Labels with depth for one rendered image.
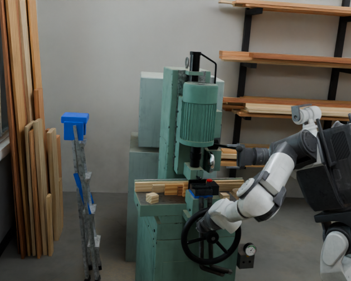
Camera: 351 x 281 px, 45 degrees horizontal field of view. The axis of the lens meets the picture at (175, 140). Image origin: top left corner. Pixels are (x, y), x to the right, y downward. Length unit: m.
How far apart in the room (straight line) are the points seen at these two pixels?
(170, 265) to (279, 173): 0.97
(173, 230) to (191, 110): 0.60
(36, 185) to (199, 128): 1.57
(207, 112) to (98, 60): 2.47
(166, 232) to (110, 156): 2.53
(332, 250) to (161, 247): 0.82
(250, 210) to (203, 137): 0.77
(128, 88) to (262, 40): 1.47
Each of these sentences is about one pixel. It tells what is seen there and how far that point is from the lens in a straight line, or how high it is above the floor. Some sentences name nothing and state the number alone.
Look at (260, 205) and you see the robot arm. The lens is 1.38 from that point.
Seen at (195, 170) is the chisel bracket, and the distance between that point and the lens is 2.15.
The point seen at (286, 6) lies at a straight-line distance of 4.08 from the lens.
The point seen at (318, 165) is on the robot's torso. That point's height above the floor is 1.25.
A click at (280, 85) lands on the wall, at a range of 4.64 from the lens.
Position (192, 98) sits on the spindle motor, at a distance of 2.04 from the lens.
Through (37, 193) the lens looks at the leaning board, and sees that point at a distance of 3.30.
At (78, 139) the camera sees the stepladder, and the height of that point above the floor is 1.02.
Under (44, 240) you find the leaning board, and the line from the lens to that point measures 3.43.
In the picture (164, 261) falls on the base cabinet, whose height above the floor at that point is 0.60.
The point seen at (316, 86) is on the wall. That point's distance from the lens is 4.78.
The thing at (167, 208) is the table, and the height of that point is 0.88.
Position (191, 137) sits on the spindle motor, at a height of 1.21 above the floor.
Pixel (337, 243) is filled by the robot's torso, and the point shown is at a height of 0.96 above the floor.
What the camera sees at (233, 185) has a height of 0.93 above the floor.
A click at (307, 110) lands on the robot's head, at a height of 1.43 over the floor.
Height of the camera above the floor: 1.68
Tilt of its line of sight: 14 degrees down
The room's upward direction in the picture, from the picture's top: 4 degrees clockwise
